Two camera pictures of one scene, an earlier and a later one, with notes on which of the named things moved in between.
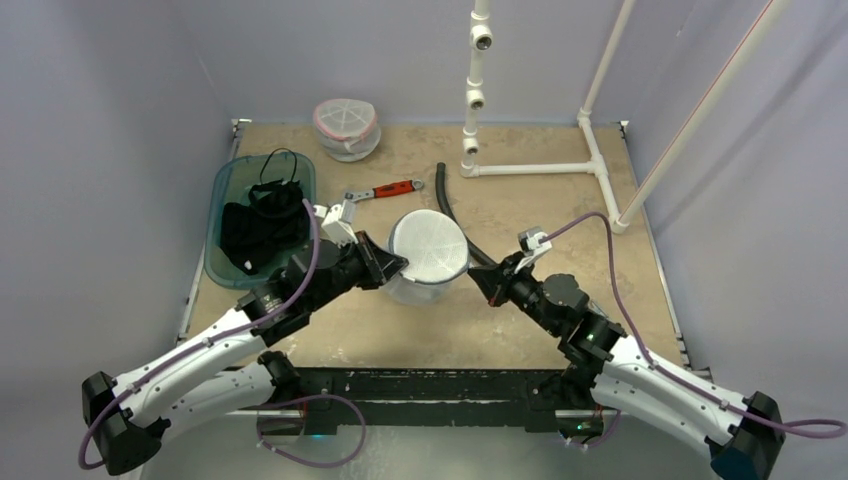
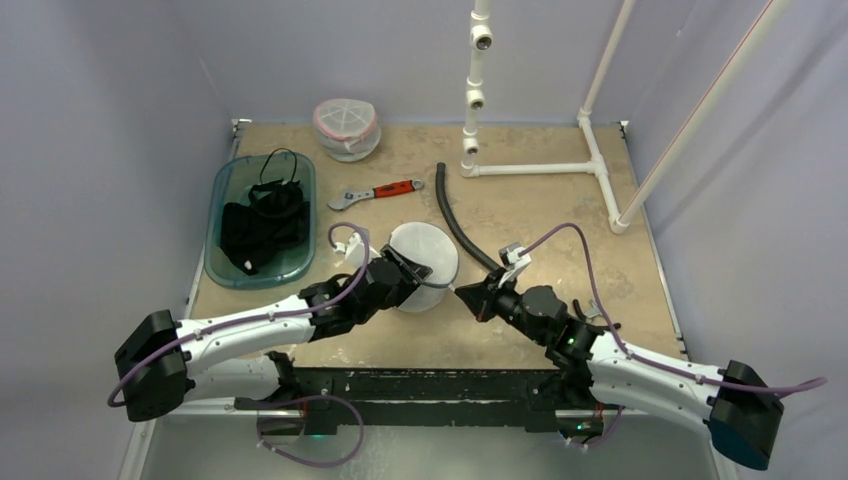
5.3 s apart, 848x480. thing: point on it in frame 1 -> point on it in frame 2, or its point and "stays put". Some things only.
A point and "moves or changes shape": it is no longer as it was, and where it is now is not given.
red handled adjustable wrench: x=384 y=191 stays put
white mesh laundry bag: x=436 y=249 moves or changes shape
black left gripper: x=379 y=266 -> x=413 y=275
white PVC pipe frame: x=481 y=40 stays put
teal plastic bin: x=235 y=175 stays put
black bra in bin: x=276 y=217 stays put
